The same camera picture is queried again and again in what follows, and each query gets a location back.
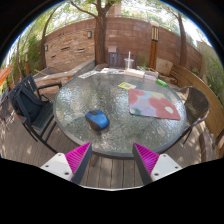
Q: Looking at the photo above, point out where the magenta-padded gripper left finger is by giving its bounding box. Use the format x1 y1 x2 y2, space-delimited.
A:
40 142 93 185

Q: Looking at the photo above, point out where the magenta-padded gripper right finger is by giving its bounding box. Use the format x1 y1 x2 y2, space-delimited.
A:
132 142 183 185

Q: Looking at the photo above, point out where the blue computer mouse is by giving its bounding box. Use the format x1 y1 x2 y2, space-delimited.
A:
84 110 110 132

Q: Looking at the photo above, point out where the floral pink mouse pad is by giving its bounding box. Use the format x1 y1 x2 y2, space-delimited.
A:
128 88 182 121

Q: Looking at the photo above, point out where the dark slatted armchair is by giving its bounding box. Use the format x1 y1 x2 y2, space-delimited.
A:
8 73 63 154

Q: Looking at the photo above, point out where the brown wicker mesh chair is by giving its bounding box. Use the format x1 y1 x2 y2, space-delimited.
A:
173 85 211 145

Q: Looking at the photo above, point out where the yellow paper card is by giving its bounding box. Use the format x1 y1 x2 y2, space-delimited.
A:
117 81 137 91

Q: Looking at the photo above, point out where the small pale book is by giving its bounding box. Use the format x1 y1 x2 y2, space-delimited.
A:
143 71 159 82

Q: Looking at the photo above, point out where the black and white leaflet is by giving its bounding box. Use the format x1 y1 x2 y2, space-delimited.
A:
77 70 100 80

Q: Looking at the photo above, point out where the raised stone garden bed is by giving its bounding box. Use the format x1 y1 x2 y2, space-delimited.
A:
34 59 96 88

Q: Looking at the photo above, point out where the white book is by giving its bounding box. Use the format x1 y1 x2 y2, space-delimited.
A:
124 68 146 79

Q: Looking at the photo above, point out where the curved wooden bench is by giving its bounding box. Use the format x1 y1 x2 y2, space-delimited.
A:
170 63 224 141

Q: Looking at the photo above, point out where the colourful open magazine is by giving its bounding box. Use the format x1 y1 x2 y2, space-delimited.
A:
99 67 126 75

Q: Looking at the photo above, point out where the pale stone block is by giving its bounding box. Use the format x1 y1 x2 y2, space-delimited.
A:
155 58 174 77

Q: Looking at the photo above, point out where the clear plastic cup with straw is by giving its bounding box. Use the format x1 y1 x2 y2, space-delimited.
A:
124 51 135 70

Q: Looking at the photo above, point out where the dark wooden slat chair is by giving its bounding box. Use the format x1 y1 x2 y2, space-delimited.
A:
107 51 139 69

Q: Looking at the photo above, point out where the thin curved tree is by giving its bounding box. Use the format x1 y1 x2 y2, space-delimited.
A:
39 4 63 70

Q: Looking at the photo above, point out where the thick forked tree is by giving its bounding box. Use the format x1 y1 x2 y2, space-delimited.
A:
69 0 123 66

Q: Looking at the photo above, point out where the slender dark tree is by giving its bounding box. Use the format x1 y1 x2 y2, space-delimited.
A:
166 6 188 68

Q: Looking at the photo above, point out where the wooden garden lamp post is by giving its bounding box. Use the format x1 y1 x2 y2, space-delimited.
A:
148 21 160 70

